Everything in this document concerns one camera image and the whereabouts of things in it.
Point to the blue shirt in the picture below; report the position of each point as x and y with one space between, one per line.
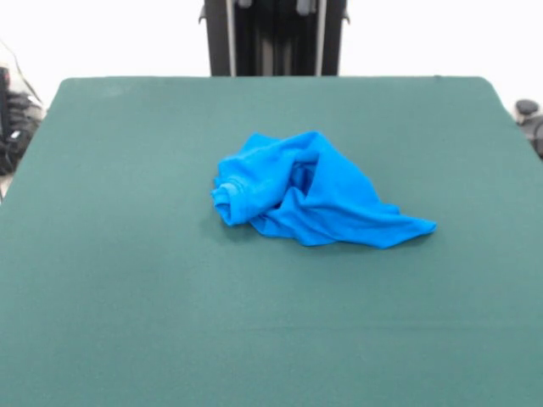
331 199

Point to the dark green table cloth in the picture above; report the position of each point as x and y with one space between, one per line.
271 318

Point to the grey stand foot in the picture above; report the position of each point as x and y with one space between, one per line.
528 108

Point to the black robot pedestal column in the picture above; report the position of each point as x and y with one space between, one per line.
275 42

